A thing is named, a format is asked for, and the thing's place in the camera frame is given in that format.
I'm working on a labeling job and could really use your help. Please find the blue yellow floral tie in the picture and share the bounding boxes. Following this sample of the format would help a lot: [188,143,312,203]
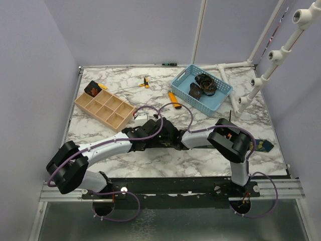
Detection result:
[196,139,274,153]

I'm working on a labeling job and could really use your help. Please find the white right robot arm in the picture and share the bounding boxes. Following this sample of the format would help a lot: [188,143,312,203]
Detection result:
[148,118,252,196]

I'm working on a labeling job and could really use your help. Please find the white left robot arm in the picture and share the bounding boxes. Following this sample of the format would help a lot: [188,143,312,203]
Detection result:
[46,118,164,198]

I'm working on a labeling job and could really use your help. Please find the yellow utility knife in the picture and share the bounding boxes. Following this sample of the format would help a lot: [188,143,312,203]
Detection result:
[168,91,182,109]

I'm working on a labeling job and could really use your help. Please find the wooden compartment tray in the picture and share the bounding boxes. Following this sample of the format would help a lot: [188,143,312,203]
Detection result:
[74,90,135,132]

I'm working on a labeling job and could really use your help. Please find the light blue plastic basket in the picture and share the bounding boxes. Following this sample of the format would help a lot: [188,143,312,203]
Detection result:
[171,64,233,117]

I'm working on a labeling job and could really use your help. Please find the folded dark patterned tie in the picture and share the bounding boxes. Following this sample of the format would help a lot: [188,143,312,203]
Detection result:
[189,83,203,100]

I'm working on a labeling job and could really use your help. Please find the green black marker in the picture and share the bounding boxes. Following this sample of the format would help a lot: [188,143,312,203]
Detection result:
[162,63,177,66]

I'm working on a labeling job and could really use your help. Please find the rolled dark orange-leaf tie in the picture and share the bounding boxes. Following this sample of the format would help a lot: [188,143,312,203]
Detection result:
[84,81,102,97]

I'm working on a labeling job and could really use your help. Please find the white PVC pipe rack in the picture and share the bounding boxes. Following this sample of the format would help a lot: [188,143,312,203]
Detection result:
[200,0,321,116]

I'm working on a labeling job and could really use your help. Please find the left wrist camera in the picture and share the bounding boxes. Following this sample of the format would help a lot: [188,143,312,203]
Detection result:
[134,113,148,126]

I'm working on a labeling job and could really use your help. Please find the yellow black wire stripper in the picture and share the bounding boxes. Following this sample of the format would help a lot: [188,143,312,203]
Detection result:
[139,77,149,88]

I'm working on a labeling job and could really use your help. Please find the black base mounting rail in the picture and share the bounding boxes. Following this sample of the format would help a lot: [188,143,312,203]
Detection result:
[50,173,266,211]

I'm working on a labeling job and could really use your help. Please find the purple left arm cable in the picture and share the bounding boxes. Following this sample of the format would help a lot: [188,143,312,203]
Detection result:
[47,105,165,189]

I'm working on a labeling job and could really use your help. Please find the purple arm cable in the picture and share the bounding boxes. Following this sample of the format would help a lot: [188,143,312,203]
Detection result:
[47,105,165,189]
[153,102,258,176]

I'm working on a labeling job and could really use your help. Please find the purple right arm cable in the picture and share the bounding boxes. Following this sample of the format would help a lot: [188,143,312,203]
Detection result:
[153,102,258,176]

